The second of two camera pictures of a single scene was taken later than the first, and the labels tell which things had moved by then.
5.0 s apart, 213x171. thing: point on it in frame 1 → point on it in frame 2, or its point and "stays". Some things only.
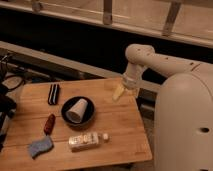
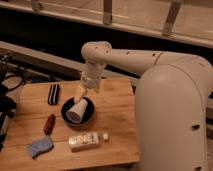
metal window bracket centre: (107, 12) stays
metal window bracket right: (171, 17) stays
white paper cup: (75, 113) stays
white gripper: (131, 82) → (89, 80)
